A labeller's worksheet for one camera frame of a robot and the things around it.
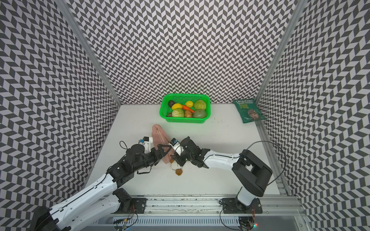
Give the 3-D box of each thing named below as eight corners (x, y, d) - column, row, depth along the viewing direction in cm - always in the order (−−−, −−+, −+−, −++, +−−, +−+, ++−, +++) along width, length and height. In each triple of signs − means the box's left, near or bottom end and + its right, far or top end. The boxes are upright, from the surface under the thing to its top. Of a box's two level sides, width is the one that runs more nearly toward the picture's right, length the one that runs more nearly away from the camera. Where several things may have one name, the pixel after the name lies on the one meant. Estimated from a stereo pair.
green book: (243, 123, 108) (245, 119, 105) (234, 103, 122) (235, 99, 118) (263, 121, 110) (265, 117, 106) (252, 101, 123) (253, 97, 120)
